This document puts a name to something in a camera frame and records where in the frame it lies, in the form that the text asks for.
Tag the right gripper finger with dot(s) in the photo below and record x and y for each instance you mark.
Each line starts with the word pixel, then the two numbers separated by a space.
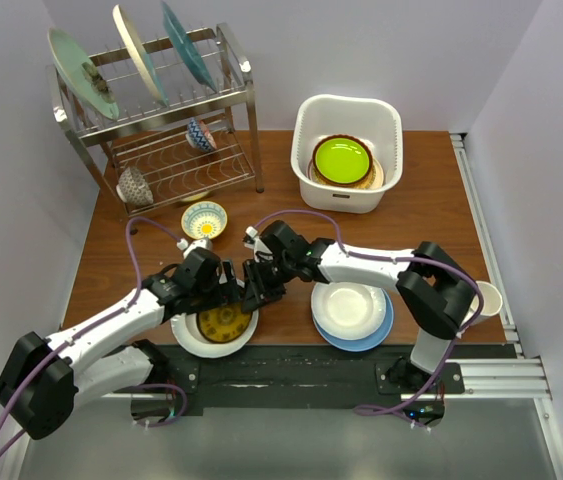
pixel 254 298
pixel 252 274

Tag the steel two-tier dish rack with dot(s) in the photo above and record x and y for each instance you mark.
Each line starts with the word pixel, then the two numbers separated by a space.
pixel 152 137

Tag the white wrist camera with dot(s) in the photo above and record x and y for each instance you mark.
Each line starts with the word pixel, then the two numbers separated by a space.
pixel 186 246
pixel 252 241

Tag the small teal patterned bowl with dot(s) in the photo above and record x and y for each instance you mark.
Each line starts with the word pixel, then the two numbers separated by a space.
pixel 204 219

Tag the blue zigzag patterned bowl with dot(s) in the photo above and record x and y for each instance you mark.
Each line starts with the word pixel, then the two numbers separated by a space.
pixel 199 136

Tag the red-brown fluted plate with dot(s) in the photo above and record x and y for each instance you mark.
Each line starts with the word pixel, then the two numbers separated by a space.
pixel 372 155

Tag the light green plate in rack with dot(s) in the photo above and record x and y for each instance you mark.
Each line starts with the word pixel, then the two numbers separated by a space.
pixel 80 74

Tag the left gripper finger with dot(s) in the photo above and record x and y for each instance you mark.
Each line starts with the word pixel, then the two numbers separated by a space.
pixel 229 295
pixel 228 280

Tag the lime green plate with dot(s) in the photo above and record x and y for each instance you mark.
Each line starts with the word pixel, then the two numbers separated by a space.
pixel 343 160

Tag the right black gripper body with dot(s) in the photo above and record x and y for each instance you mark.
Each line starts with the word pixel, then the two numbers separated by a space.
pixel 276 273

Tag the grey patterned bowl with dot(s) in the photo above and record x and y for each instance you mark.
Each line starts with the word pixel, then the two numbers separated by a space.
pixel 132 188

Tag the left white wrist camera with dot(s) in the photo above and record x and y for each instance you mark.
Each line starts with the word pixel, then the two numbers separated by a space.
pixel 186 246

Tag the blue plate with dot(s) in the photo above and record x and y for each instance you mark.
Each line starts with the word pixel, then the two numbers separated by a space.
pixel 367 343

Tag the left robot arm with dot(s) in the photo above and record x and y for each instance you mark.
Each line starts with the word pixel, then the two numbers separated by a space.
pixel 38 384

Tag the white scalloped plate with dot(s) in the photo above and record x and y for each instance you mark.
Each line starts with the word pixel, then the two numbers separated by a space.
pixel 349 311
pixel 185 330

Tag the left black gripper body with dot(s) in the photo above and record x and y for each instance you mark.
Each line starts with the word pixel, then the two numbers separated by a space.
pixel 206 294

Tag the yellow black patterned plate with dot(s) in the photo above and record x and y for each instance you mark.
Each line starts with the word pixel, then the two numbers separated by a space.
pixel 223 324

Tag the green cream leaf plate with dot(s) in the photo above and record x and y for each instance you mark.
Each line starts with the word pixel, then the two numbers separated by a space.
pixel 381 180

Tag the white plastic bin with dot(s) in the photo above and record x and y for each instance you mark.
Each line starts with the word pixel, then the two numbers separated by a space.
pixel 374 122

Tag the dark teal plate in rack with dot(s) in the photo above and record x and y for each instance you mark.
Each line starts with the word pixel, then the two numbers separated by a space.
pixel 186 48

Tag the white paper cup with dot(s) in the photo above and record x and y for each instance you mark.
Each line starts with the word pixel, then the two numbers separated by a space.
pixel 492 304

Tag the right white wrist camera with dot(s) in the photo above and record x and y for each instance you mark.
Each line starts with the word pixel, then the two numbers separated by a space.
pixel 252 241

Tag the cream rimmed teal plate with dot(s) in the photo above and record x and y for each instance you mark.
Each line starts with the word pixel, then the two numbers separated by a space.
pixel 139 55

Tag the woven bamboo tray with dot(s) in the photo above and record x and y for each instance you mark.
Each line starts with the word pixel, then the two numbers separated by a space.
pixel 371 180

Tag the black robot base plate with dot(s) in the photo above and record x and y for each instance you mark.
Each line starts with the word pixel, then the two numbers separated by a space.
pixel 288 377

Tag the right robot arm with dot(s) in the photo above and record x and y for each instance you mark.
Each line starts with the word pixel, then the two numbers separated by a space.
pixel 441 297

